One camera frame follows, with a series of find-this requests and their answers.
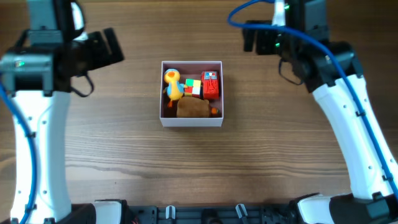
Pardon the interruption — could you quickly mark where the brown plush toy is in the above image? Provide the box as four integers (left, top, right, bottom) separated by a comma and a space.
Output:
177, 96, 221, 118

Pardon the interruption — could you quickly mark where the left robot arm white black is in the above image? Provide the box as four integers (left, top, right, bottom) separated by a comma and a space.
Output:
1, 1, 130, 223

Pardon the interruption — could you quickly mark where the red toy fire truck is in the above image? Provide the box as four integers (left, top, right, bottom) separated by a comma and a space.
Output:
201, 71, 220, 100

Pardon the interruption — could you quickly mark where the right blue cable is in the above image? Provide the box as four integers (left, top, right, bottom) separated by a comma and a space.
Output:
226, 0, 398, 200

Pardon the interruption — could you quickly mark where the multicoloured puzzle cube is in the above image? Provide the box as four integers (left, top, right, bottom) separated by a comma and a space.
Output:
184, 78, 201, 98

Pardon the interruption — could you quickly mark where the blue cable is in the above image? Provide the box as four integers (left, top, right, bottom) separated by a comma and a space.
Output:
226, 0, 398, 200
0, 80, 39, 224

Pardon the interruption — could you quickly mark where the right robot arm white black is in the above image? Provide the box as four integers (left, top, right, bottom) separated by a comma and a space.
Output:
240, 0, 397, 223

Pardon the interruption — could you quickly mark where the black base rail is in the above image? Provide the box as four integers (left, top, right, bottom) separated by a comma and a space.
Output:
67, 198, 312, 224

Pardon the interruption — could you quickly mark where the yellow duck toy blue hat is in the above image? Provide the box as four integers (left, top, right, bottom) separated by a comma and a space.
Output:
163, 68, 187, 108

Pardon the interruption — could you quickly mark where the white box with pink interior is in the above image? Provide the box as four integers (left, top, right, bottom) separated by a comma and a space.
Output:
159, 61, 224, 128

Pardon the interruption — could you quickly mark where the left blue cable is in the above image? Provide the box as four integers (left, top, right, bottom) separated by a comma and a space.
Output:
0, 80, 39, 224

